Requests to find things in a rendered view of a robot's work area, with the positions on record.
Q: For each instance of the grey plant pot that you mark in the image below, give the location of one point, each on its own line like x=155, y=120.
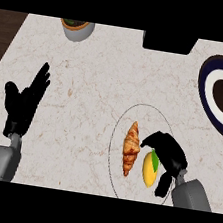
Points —
x=77, y=29

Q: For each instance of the yellow lemon with green leaf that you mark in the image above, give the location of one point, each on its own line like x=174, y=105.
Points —
x=149, y=171

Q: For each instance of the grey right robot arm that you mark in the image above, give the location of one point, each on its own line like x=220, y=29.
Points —
x=189, y=192

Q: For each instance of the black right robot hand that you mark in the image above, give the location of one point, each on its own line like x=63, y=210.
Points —
x=170, y=151

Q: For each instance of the brown croissant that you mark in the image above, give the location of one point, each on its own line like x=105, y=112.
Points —
x=131, y=147

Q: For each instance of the round marble-pattern placemat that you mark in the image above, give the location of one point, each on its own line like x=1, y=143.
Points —
x=120, y=145

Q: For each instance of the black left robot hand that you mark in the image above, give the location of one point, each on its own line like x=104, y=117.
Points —
x=24, y=104

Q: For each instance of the black box-shaped appliance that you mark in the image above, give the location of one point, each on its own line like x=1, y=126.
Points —
x=169, y=43

